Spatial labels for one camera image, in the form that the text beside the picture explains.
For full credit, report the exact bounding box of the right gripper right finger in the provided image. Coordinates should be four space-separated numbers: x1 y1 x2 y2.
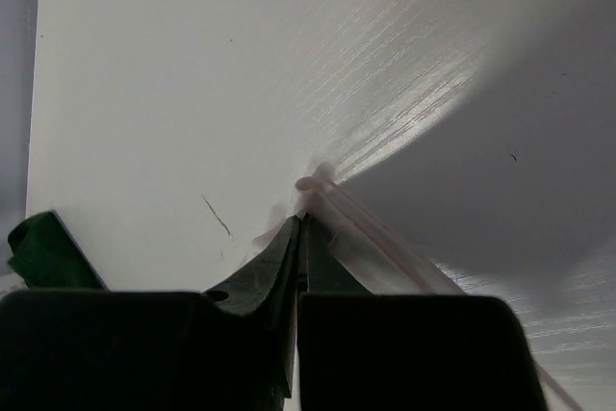
297 217 547 410

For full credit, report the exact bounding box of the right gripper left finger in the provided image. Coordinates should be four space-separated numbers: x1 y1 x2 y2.
1 217 300 410

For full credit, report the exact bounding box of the white and green t shirt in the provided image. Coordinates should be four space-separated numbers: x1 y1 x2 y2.
8 174 578 410

